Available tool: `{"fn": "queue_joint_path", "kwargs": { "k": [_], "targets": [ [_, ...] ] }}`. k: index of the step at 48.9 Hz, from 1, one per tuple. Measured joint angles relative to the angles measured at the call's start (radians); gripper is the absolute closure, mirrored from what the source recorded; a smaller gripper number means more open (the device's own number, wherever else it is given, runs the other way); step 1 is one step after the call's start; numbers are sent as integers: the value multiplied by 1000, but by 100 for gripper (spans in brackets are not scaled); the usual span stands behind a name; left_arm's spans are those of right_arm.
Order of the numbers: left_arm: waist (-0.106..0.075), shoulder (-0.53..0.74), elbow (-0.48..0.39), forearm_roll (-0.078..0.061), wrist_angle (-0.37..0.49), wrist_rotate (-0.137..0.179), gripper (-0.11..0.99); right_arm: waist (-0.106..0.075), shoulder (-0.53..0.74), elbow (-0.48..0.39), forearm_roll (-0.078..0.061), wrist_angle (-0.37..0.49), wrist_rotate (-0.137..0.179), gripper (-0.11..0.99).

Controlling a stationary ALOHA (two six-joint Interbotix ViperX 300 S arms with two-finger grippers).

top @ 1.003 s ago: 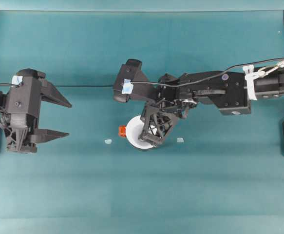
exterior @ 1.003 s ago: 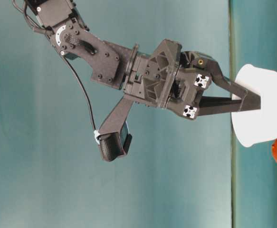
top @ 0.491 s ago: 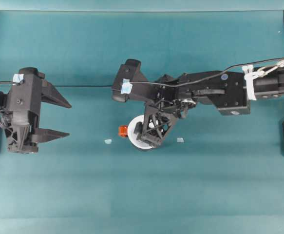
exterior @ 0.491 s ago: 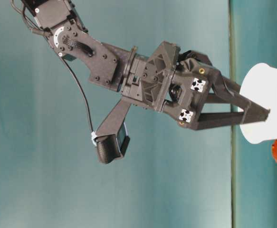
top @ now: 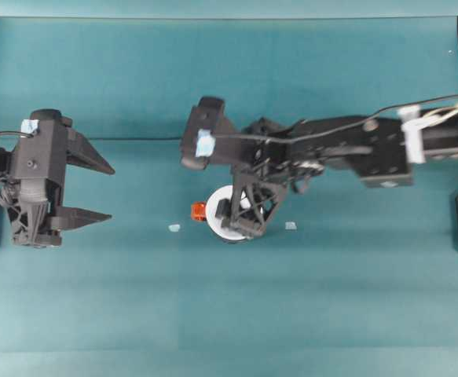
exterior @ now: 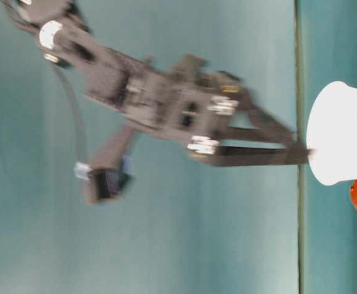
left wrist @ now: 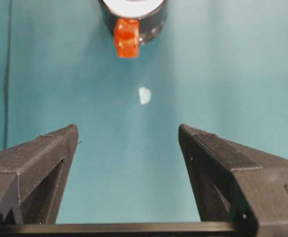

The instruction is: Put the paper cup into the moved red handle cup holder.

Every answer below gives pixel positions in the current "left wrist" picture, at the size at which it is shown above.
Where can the blue-green table cloth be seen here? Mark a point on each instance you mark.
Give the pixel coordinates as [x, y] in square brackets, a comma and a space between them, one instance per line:
[208, 74]

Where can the white paper scrap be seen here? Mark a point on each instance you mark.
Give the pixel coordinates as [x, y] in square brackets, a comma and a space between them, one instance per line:
[145, 95]

